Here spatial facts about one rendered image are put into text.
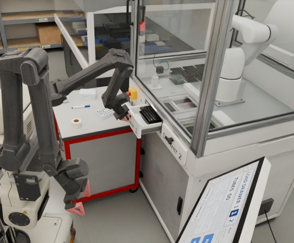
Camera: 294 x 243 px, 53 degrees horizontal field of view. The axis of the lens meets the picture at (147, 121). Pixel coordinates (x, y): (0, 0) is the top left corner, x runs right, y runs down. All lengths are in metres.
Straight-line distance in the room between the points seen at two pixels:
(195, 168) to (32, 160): 0.82
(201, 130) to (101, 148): 0.91
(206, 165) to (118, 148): 0.79
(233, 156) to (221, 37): 0.74
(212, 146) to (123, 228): 1.12
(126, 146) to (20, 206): 0.96
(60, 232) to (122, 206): 0.66
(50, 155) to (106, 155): 1.18
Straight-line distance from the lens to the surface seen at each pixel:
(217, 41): 1.30
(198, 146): 1.54
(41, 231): 2.12
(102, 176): 2.35
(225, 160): 1.74
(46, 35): 5.47
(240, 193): 1.16
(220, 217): 1.12
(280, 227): 2.72
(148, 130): 1.88
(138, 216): 2.49
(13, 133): 1.07
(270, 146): 1.92
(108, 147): 2.18
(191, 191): 1.77
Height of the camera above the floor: 1.95
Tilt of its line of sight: 34 degrees down
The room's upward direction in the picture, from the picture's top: 4 degrees clockwise
